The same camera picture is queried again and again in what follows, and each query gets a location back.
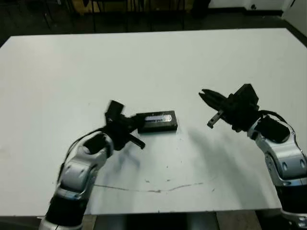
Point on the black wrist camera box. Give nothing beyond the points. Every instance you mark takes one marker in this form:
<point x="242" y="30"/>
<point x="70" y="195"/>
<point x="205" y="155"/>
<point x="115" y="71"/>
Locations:
<point x="114" y="109"/>
<point x="247" y="93"/>

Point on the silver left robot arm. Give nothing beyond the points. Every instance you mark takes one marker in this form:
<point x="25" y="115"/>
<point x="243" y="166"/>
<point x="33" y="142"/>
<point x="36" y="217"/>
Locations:
<point x="76" y="172"/>

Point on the round black wall fixture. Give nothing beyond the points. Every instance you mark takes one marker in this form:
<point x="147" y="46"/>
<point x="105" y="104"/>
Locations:
<point x="253" y="6"/>

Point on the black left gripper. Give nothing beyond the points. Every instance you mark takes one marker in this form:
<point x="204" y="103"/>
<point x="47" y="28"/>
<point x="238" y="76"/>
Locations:
<point x="117" y="131"/>

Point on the black waste bin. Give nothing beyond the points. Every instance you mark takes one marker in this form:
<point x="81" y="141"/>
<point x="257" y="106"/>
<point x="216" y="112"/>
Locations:
<point x="201" y="8"/>

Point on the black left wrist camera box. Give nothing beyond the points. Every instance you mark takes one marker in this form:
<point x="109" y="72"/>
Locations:
<point x="114" y="109"/>

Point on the black metal chair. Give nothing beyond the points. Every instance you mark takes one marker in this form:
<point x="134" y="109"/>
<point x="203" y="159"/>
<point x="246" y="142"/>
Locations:
<point x="94" y="24"/>

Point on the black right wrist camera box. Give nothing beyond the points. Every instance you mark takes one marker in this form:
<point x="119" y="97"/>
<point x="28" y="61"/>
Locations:
<point x="247" y="93"/>

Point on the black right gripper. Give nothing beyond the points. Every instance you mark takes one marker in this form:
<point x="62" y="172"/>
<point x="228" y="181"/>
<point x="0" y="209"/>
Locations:
<point x="239" y="116"/>

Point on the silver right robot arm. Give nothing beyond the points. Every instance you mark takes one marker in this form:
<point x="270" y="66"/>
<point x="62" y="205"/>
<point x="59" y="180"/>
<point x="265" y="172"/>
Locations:
<point x="287" y="155"/>

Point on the dark robot lower body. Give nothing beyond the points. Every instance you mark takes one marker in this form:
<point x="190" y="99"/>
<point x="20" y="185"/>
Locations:
<point x="156" y="222"/>

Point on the black box lid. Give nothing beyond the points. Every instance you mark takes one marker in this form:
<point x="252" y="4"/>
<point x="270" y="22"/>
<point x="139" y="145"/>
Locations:
<point x="158" y="122"/>

